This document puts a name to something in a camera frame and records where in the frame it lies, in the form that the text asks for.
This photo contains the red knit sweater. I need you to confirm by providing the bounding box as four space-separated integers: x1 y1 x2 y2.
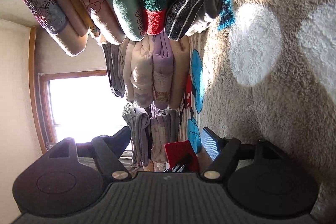
164 140 200 173

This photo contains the grey folded clothes stack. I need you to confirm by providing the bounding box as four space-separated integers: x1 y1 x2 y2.
122 102 180 168

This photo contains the lilac floral folded clothes stack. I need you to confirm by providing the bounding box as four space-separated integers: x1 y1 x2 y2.
101 32 190 110

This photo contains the wooden framed window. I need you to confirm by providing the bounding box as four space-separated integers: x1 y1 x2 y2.
29 27 126 151

